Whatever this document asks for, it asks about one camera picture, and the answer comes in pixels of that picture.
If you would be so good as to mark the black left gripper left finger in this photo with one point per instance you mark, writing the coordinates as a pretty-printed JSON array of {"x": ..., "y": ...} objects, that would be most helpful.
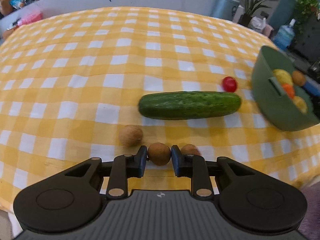
[{"x": 121, "y": 169}]

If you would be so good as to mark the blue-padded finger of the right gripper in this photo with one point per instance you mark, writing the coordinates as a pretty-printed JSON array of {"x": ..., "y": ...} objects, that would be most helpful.
[{"x": 312, "y": 87}]

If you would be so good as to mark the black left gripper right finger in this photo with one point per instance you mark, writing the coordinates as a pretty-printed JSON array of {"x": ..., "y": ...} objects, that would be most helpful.
[{"x": 198, "y": 170}]

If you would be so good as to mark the brown kiwi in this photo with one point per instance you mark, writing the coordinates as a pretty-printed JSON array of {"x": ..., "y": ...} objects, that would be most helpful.
[
  {"x": 159, "y": 154},
  {"x": 190, "y": 149},
  {"x": 130, "y": 135}
]

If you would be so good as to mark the green cucumber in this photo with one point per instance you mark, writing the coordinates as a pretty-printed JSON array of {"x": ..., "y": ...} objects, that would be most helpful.
[{"x": 184, "y": 105}]

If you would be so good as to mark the yellow lemon in bowl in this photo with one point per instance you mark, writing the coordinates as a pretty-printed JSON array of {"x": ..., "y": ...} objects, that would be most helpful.
[{"x": 283, "y": 76}]

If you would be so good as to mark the green plastic bowl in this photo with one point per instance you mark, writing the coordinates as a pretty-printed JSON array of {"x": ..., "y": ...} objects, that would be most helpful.
[{"x": 272, "y": 99}]

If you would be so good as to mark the blue water jug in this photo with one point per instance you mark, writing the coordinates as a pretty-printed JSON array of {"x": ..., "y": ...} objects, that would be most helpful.
[{"x": 285, "y": 35}]

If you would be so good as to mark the dark cabinet with plants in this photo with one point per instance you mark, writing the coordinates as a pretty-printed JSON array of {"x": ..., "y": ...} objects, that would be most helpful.
[{"x": 306, "y": 41}]

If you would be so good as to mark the red cherry tomato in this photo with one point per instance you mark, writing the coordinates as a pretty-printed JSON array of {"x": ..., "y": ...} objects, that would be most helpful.
[{"x": 229, "y": 84}]

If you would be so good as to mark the yellow checkered tablecloth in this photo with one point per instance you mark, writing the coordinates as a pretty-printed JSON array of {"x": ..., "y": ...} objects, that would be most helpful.
[{"x": 71, "y": 82}]

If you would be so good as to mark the potted spiky plant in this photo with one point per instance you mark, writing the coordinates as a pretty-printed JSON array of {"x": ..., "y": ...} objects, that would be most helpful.
[{"x": 250, "y": 7}]

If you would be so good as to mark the blue-grey trash can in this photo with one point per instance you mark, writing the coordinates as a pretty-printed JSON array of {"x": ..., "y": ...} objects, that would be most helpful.
[{"x": 225, "y": 9}]

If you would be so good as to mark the long grey counter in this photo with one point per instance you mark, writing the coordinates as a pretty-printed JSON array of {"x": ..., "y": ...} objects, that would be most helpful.
[{"x": 51, "y": 8}]

